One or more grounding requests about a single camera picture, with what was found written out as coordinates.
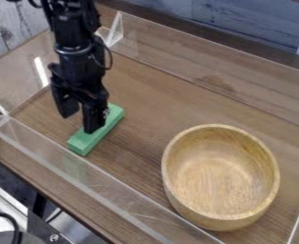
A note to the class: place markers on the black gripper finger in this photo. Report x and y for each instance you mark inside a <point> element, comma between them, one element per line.
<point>66,102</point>
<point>95,115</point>

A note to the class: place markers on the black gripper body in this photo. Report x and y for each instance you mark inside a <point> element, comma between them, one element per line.
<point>80,70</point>

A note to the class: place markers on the green rectangular block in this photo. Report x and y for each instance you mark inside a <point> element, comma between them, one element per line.
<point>83,142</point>

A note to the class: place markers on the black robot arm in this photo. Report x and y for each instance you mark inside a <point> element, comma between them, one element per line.
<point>74,21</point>

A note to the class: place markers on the brown wooden bowl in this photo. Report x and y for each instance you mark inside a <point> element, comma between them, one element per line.
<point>220,176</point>

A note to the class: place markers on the clear acrylic corner bracket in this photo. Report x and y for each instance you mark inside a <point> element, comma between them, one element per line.
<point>112,35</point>

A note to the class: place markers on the clear acrylic enclosure wall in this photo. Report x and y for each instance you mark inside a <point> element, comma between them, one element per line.
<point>175,81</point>

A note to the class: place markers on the black metal bracket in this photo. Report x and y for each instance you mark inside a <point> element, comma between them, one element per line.
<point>42,233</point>

